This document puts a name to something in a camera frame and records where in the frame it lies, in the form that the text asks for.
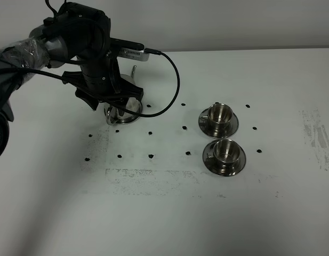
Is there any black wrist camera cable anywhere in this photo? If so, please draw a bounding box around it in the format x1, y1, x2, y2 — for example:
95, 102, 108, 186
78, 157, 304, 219
0, 49, 180, 118

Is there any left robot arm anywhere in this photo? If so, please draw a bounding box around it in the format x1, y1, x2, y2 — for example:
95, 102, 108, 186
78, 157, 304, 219
0, 2, 119, 156

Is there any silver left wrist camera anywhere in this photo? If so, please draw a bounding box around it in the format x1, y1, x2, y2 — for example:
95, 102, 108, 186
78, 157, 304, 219
110, 38, 149, 62

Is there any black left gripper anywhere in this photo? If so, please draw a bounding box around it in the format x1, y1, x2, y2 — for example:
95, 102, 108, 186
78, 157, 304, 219
43, 2, 143, 111

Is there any stainless steel teapot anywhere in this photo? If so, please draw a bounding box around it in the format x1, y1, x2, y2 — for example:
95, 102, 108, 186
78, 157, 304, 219
104, 65, 142, 125

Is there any near stainless steel teacup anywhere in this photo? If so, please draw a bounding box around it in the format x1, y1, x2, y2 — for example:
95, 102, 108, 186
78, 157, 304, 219
205, 139, 240, 165

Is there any stainless steel teacup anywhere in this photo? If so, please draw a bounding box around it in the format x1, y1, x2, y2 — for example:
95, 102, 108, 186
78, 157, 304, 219
205, 139, 240, 165
199, 102, 234, 130

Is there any stainless steel saucer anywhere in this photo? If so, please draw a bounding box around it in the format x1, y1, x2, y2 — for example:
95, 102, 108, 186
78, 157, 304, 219
202, 139, 246, 177
198, 102, 239, 139

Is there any far stainless steel teacup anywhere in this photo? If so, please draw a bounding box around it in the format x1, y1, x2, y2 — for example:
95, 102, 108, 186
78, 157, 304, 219
199, 102, 234, 130

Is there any far stainless steel saucer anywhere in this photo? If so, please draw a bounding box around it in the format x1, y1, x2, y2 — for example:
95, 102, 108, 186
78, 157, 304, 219
198, 102, 239, 139

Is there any near stainless steel saucer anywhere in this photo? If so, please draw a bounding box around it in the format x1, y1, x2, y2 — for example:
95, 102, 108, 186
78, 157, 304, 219
202, 139, 246, 177

